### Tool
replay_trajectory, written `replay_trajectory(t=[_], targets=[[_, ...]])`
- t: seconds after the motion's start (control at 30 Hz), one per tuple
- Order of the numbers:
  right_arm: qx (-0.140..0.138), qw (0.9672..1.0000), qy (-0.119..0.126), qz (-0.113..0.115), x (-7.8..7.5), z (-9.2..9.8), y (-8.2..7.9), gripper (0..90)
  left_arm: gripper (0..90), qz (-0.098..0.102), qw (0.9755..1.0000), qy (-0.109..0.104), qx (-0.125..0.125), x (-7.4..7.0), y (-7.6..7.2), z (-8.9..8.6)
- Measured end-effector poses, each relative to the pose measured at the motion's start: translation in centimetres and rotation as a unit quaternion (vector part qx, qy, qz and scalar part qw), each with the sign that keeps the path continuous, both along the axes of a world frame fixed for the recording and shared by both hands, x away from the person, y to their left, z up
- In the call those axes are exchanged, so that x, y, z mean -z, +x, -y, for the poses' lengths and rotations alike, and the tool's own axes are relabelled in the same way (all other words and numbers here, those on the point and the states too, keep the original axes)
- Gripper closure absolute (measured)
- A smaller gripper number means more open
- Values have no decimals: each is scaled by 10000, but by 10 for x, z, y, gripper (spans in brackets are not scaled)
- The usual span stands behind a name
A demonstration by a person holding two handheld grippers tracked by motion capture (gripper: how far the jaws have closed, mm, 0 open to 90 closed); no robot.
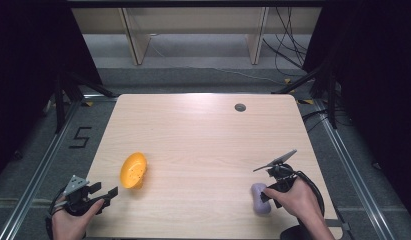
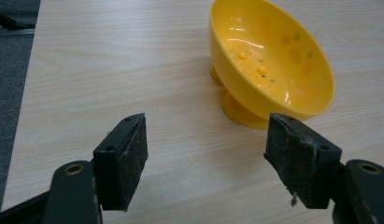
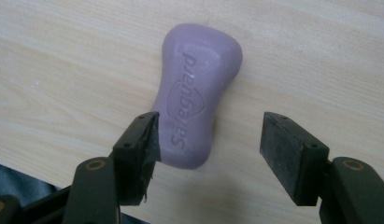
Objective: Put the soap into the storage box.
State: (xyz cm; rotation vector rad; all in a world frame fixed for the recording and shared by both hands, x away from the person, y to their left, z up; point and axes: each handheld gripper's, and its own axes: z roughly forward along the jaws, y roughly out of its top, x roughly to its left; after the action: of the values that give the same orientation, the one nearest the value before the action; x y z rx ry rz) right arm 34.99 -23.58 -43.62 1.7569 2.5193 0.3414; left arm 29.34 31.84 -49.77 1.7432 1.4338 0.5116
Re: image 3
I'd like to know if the purple soap bar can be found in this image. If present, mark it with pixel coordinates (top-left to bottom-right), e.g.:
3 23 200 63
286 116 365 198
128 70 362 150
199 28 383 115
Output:
151 23 244 170

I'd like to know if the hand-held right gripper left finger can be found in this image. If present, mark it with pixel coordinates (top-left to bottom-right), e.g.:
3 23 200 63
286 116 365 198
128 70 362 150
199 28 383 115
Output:
62 111 163 224

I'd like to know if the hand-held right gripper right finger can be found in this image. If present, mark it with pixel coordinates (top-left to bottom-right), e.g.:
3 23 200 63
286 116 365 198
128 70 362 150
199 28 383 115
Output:
259 111 384 224

